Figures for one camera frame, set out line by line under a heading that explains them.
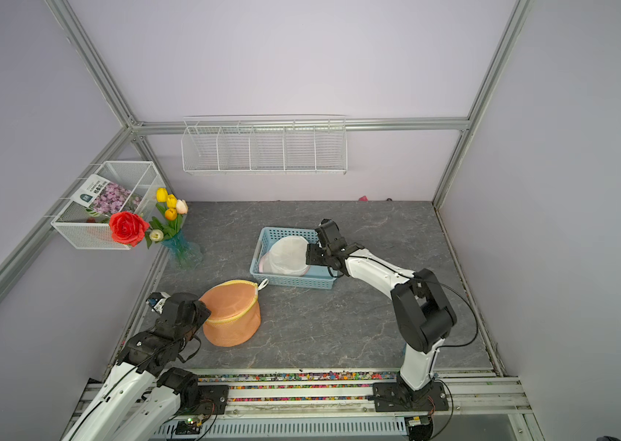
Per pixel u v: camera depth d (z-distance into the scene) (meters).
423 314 0.48
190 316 0.61
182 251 0.94
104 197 0.74
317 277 0.89
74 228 0.69
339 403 0.74
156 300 0.67
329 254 0.70
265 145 1.00
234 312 0.76
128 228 0.65
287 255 1.00
